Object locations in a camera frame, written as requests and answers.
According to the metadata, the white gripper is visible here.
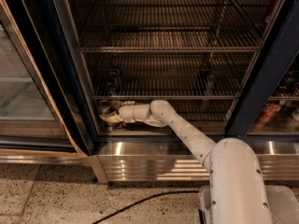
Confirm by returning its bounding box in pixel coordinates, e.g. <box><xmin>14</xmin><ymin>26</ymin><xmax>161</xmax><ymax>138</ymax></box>
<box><xmin>100</xmin><ymin>100</ymin><xmax>152</xmax><ymax>123</ymax></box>

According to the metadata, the silver redbull can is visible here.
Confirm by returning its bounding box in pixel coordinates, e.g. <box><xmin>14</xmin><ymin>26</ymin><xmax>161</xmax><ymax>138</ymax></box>
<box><xmin>98</xmin><ymin>100</ymin><xmax>118</xmax><ymax>115</ymax></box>

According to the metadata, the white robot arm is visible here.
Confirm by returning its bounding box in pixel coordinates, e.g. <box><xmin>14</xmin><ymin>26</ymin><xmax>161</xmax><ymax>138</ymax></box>
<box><xmin>100</xmin><ymin>100</ymin><xmax>272</xmax><ymax>224</ymax></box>

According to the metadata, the steel fridge base grille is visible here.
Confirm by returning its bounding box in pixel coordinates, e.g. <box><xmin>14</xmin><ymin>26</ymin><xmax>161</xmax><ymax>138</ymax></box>
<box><xmin>88</xmin><ymin>141</ymin><xmax>299</xmax><ymax>183</ymax></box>

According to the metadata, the open glass fridge door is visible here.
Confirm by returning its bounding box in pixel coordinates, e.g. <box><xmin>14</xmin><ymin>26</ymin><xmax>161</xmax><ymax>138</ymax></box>
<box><xmin>0</xmin><ymin>0</ymin><xmax>93</xmax><ymax>158</ymax></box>

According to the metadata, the red can right compartment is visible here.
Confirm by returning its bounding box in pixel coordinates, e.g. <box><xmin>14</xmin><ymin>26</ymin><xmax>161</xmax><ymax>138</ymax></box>
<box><xmin>253</xmin><ymin>101</ymin><xmax>280</xmax><ymax>130</ymax></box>

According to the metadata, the dark blue fridge pillar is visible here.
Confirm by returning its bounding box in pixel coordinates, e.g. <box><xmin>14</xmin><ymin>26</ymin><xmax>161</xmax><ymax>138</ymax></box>
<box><xmin>225</xmin><ymin>0</ymin><xmax>299</xmax><ymax>136</ymax></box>

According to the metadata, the translucent plastic bin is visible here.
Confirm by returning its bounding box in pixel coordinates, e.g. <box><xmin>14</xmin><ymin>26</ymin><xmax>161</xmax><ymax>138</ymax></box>
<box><xmin>199</xmin><ymin>186</ymin><xmax>299</xmax><ymax>224</ymax></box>

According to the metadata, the lower wire fridge shelf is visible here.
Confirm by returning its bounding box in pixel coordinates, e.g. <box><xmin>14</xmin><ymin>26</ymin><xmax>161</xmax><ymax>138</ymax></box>
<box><xmin>93</xmin><ymin>53</ymin><xmax>249</xmax><ymax>100</ymax></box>

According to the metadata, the wire fridge shelf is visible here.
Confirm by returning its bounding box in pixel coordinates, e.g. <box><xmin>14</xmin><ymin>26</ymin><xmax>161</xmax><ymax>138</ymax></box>
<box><xmin>78</xmin><ymin>0</ymin><xmax>270</xmax><ymax>52</ymax></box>
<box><xmin>93</xmin><ymin>53</ymin><xmax>249</xmax><ymax>100</ymax></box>

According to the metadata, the upper wire fridge shelf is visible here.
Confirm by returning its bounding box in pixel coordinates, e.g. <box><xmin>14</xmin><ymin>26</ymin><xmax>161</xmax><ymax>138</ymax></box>
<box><xmin>78</xmin><ymin>0</ymin><xmax>270</xmax><ymax>52</ymax></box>

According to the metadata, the black floor cable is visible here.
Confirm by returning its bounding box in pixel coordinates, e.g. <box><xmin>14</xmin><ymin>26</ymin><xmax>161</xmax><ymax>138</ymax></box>
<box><xmin>92</xmin><ymin>189</ymin><xmax>200</xmax><ymax>224</ymax></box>

